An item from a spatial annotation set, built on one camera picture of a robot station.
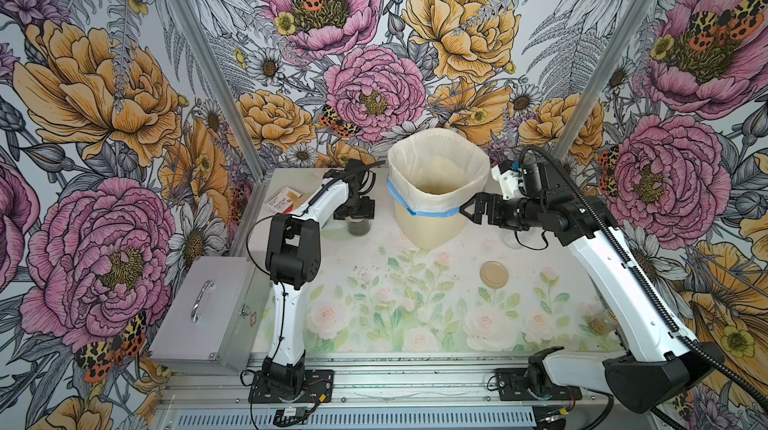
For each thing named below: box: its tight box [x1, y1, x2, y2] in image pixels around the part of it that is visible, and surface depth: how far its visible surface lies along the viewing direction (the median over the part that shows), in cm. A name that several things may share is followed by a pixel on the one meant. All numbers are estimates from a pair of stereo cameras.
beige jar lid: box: [480, 260, 509, 289], surface depth 96 cm
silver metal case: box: [148, 256, 272, 374], surface depth 72 cm
